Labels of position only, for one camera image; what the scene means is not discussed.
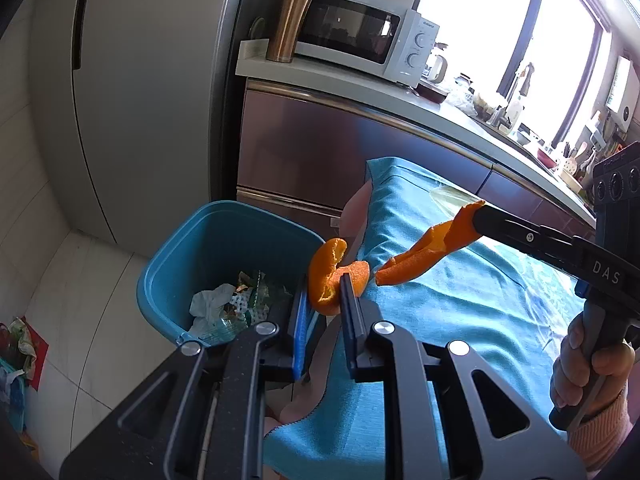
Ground white water heater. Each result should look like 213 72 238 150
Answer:
605 55 634 126

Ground glass bowl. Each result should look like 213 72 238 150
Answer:
472 92 501 114

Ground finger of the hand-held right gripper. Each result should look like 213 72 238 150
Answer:
451 222 582 279
471 204 596 257

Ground person's right hand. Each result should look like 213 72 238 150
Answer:
550 312 633 411

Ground blue floral tablecloth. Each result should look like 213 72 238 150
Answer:
262 157 601 480

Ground green clear wrapper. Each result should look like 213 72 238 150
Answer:
250 271 293 312

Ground dark red container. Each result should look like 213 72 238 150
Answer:
416 80 449 105

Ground clear plastic bag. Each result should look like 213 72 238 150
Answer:
447 80 476 111

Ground grey refrigerator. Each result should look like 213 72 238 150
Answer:
27 0 256 246

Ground glass electric kettle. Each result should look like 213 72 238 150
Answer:
425 42 451 84

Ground white microwave oven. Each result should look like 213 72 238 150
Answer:
294 0 441 86

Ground large kitchen window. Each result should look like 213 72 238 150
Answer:
415 0 616 146

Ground person's right forearm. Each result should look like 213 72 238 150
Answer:
567 390 636 471

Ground metal kitchen faucet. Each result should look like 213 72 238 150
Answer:
492 62 536 126

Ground white dish soap bottle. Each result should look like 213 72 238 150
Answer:
505 95 524 131

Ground copper thermos flask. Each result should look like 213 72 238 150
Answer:
265 0 314 65

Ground orange peel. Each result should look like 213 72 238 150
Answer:
375 200 487 286
307 237 372 317

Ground blue plastic bag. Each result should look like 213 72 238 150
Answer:
0 360 27 431

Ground blue plastic bin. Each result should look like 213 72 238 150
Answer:
137 201 326 349

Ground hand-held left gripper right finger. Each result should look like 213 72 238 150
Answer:
339 272 586 480

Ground white tissue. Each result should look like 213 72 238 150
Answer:
189 284 236 321

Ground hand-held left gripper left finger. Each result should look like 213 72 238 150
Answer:
59 280 313 480

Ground brown base cabinets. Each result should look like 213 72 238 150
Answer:
235 77 601 242

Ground red patterned bag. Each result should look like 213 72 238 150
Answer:
0 317 49 391

